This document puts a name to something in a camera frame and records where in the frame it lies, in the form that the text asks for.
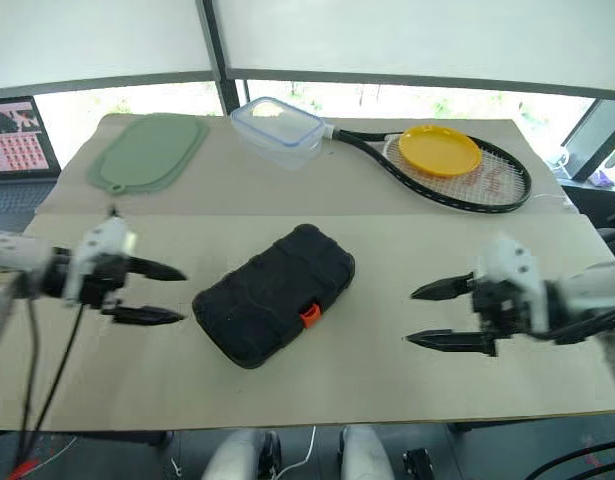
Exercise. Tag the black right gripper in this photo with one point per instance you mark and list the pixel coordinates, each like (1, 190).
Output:
(502, 307)

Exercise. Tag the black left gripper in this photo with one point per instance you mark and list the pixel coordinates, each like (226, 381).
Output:
(102, 282)

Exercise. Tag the black plastic tool case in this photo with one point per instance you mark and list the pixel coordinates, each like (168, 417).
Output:
(267, 295)

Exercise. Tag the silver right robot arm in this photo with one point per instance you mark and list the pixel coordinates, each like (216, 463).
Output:
(587, 290)

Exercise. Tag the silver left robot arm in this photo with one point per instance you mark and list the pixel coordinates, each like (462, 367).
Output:
(17, 260)

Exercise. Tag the green oval cutting board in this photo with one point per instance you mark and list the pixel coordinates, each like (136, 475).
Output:
(147, 152)

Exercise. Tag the grey right robot leg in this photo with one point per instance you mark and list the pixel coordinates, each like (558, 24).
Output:
(364, 452)

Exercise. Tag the grey robot leg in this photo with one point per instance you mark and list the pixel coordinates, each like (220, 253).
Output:
(237, 455)
(364, 452)

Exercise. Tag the yellow plastic plate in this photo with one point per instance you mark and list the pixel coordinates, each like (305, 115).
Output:
(439, 150)

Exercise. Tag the grey left robot leg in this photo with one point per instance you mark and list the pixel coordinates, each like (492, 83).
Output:
(237, 455)

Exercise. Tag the black tennis racket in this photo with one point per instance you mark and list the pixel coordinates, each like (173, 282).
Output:
(359, 140)

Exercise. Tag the clear container blue rimmed lid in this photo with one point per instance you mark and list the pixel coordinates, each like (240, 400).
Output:
(274, 135)

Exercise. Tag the grey open laptop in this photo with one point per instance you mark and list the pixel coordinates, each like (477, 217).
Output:
(12, 150)

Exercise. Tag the small purple object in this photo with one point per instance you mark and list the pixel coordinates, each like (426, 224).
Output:
(602, 179)

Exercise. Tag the dark flat monitor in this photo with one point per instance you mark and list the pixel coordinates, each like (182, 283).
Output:
(594, 137)

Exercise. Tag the white roller blind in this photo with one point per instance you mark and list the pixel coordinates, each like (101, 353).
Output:
(412, 35)
(87, 35)

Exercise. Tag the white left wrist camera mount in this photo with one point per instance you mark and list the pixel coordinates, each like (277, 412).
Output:
(104, 240)

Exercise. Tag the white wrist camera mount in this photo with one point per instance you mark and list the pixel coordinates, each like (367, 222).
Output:
(104, 240)
(512, 260)

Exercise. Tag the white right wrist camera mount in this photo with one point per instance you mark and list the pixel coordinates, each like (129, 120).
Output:
(512, 260)

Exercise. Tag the small black floor bracket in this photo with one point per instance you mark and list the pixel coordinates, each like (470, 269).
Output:
(417, 465)

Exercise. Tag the dark window frame post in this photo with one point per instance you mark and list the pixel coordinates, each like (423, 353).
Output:
(214, 50)

